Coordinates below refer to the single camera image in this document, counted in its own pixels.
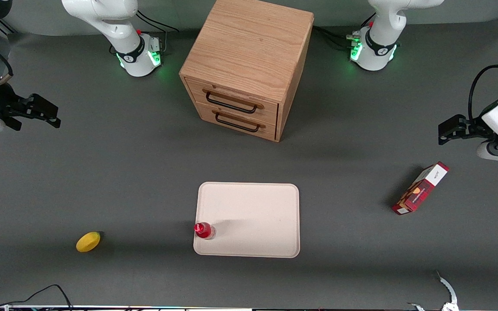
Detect black metal drawer handle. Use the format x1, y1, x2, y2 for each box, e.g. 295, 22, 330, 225
214, 111, 262, 133
206, 90, 259, 114

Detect wooden drawer front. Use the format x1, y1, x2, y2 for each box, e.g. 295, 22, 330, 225
186, 79, 280, 126
195, 103, 278, 142

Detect red coke bottle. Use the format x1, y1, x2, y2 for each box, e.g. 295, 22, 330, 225
194, 222, 216, 240

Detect red plaid cookie box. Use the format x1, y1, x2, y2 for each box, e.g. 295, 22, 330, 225
392, 162, 450, 216

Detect black left base cables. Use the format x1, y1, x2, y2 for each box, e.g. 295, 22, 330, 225
313, 25, 362, 50

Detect thin black floor cable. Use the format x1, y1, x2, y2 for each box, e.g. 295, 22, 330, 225
0, 284, 73, 311

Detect light wooden drawer cabinet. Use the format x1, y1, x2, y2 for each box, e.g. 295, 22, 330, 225
179, 0, 315, 143

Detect black base cables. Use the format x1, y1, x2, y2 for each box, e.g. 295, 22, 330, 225
136, 10, 180, 56
313, 25, 362, 50

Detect black right base cables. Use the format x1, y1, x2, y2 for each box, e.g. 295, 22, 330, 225
136, 10, 180, 56

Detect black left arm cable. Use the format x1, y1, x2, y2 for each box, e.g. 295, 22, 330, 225
469, 65, 498, 124

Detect white serrated plastic clamp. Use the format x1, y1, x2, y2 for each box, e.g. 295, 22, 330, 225
435, 270, 459, 311

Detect yellow lemon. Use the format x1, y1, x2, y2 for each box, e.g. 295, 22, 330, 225
76, 232, 101, 253

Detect beige rectangular tray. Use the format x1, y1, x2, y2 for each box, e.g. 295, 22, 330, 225
193, 182, 300, 258

